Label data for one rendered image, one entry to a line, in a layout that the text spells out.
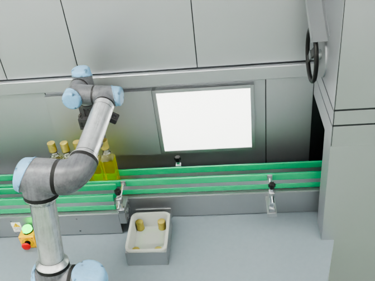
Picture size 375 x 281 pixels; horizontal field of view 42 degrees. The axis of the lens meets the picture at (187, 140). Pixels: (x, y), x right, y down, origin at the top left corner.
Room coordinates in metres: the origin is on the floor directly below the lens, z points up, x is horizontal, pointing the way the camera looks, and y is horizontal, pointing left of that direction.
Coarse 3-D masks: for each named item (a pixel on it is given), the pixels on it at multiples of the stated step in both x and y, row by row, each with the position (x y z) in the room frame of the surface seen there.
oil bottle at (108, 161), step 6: (102, 156) 1.69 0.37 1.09; (108, 156) 1.69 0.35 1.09; (114, 156) 1.72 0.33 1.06; (102, 162) 1.69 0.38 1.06; (108, 162) 1.68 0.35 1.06; (114, 162) 1.70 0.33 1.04; (102, 168) 1.69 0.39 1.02; (108, 168) 1.68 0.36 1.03; (114, 168) 1.68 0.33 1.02; (108, 174) 1.68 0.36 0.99; (114, 174) 1.68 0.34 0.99; (108, 180) 1.68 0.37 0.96
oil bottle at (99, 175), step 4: (100, 156) 1.72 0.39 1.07; (100, 164) 1.69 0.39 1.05; (100, 168) 1.68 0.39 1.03; (96, 172) 1.69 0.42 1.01; (100, 172) 1.68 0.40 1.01; (92, 176) 1.69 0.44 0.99; (96, 176) 1.69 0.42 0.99; (100, 176) 1.68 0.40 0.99; (92, 180) 1.69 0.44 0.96; (96, 180) 1.69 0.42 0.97; (100, 180) 1.68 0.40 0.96; (104, 180) 1.69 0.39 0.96
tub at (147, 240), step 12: (132, 216) 1.56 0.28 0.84; (144, 216) 1.57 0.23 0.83; (156, 216) 1.56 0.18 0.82; (168, 216) 1.53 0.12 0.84; (132, 228) 1.50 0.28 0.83; (156, 228) 1.54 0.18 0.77; (168, 228) 1.46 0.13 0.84; (132, 240) 1.46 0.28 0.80; (144, 240) 1.48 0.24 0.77; (156, 240) 1.47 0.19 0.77; (132, 252) 1.36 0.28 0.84; (144, 252) 1.35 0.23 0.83
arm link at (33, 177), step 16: (32, 160) 1.25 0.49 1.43; (48, 160) 1.25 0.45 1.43; (16, 176) 1.21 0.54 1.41; (32, 176) 1.20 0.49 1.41; (48, 176) 1.19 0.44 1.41; (32, 192) 1.18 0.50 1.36; (48, 192) 1.18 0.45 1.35; (32, 208) 1.19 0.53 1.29; (48, 208) 1.19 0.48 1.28; (48, 224) 1.17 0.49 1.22; (48, 240) 1.16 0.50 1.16; (48, 256) 1.15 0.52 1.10; (64, 256) 1.19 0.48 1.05; (32, 272) 1.16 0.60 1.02; (48, 272) 1.12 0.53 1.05; (64, 272) 1.14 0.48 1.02
